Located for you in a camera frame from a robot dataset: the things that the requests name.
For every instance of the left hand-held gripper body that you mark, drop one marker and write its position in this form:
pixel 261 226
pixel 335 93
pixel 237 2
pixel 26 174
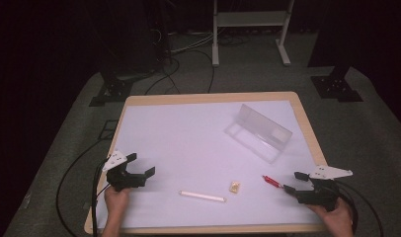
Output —
pixel 121 179

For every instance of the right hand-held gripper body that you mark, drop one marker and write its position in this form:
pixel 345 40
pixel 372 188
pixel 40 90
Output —
pixel 320 196

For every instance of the red pen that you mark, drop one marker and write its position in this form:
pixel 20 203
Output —
pixel 271 181

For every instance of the small beige eraser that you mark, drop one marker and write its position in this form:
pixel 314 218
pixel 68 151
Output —
pixel 234 187

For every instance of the clear plastic case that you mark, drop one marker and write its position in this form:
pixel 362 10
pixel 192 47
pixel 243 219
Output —
pixel 261 131

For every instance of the person's left hand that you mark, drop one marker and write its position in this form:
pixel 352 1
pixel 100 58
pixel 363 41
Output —
pixel 116 199

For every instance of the person's right hand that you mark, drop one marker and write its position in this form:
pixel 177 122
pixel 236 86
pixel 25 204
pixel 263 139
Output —
pixel 338 222

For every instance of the white paper sheet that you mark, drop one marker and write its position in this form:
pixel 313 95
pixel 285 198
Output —
pixel 188 141

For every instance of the white stick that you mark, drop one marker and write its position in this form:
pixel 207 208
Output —
pixel 203 196

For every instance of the white metal stand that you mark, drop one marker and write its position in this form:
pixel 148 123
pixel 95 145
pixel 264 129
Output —
pixel 251 18

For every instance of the black stand with base plate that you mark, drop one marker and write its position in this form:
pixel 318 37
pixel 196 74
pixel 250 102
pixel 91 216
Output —
pixel 111 92
pixel 335 87

